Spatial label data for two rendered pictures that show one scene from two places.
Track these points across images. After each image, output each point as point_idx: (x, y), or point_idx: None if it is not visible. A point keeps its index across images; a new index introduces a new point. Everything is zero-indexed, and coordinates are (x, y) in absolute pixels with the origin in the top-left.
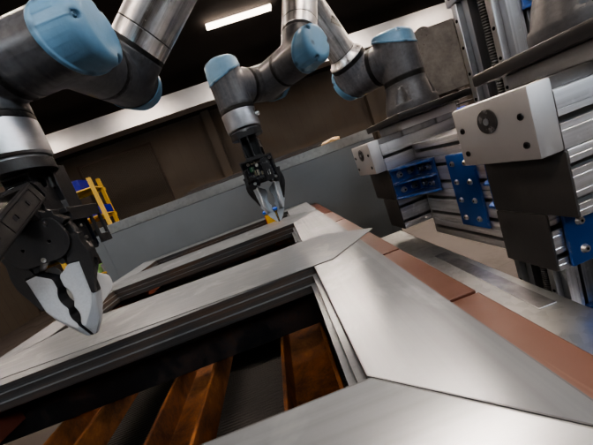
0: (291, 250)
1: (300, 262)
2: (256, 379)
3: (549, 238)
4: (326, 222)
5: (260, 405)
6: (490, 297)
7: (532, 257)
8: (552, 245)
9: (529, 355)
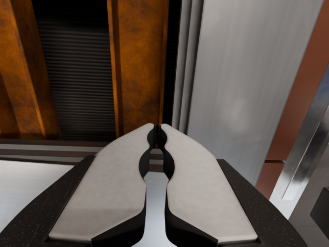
0: (157, 198)
1: (160, 246)
2: (73, 56)
3: (326, 236)
4: (270, 99)
5: (85, 96)
6: (279, 178)
7: (319, 209)
8: (322, 232)
9: None
